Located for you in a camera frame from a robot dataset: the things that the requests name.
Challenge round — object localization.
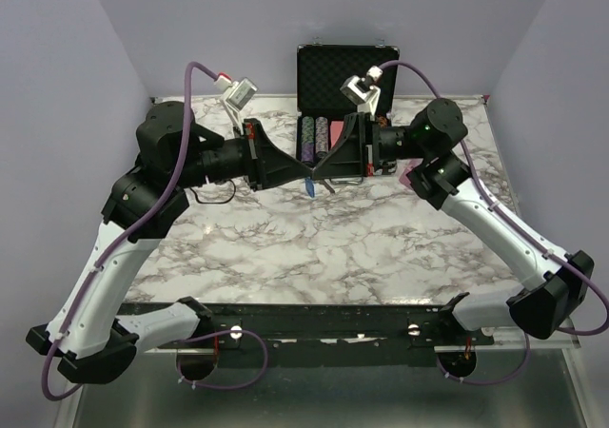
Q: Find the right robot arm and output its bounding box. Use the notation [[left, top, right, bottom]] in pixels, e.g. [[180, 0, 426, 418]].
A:
[[312, 98, 594, 344]]

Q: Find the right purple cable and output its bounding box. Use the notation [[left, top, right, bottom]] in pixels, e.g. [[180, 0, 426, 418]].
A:
[[380, 59, 609, 386]]

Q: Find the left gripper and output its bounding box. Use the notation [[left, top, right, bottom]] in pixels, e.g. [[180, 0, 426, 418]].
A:
[[174, 119, 313, 191]]

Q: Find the purple cable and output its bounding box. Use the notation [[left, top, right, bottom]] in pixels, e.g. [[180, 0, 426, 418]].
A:
[[41, 61, 270, 401], [380, 59, 609, 386]]

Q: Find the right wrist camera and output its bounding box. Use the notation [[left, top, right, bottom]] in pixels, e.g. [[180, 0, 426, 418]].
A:
[[340, 66, 383, 114]]

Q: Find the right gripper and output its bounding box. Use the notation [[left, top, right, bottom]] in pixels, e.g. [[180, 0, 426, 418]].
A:
[[310, 112, 430, 181]]

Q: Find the pink card box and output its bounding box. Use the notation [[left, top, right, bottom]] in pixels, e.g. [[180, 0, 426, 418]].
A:
[[399, 160, 422, 192]]

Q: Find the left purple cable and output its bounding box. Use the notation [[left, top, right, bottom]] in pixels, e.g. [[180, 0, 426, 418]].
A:
[[41, 61, 270, 401]]

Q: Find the blue key tag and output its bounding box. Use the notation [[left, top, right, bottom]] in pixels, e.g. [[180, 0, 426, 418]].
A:
[[304, 178, 316, 199]]

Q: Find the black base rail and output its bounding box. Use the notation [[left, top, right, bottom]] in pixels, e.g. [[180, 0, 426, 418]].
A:
[[113, 299, 572, 370]]

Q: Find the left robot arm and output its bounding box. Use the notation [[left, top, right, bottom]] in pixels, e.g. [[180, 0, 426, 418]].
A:
[[26, 101, 311, 384]]

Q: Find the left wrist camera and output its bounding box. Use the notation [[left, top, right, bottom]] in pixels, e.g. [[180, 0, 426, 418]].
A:
[[214, 72, 258, 135]]

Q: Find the black poker chip case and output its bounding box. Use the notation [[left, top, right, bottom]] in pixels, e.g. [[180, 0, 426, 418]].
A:
[[296, 44, 400, 185]]

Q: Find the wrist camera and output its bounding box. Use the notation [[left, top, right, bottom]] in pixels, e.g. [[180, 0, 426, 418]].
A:
[[340, 66, 383, 114], [214, 72, 258, 135]]

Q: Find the silver key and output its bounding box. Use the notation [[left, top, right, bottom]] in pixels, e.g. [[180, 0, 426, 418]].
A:
[[319, 180, 336, 195]]

